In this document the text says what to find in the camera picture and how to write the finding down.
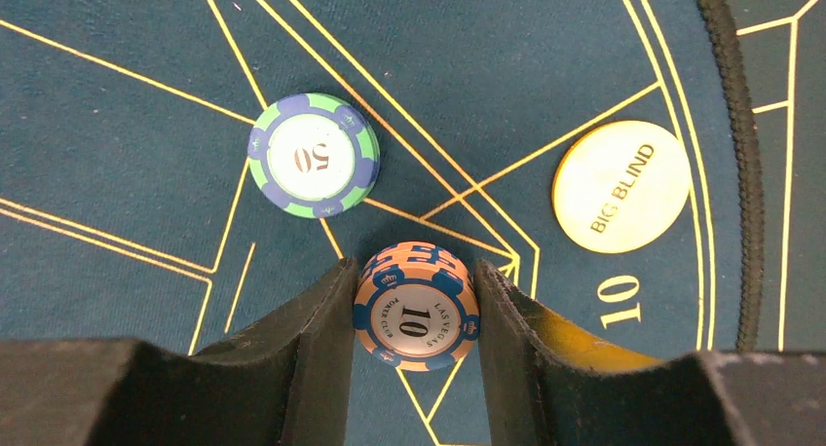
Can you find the orange blue ten chips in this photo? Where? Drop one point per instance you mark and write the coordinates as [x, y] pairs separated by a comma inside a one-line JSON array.
[[415, 308]]

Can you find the round dark blue mat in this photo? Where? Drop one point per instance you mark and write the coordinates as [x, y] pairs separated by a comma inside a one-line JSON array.
[[128, 209]]

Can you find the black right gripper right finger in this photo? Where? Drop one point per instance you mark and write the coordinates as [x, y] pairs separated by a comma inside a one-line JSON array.
[[547, 381]]

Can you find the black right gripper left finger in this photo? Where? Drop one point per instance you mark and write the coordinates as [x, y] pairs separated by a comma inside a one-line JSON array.
[[283, 380]]

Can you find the green chip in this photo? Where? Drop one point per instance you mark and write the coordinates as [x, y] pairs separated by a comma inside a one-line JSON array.
[[313, 155]]

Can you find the dark green poker mat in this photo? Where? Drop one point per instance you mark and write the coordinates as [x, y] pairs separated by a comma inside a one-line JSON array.
[[783, 46]]

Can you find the yellow big blind button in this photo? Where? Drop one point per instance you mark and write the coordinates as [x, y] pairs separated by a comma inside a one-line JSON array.
[[621, 186]]

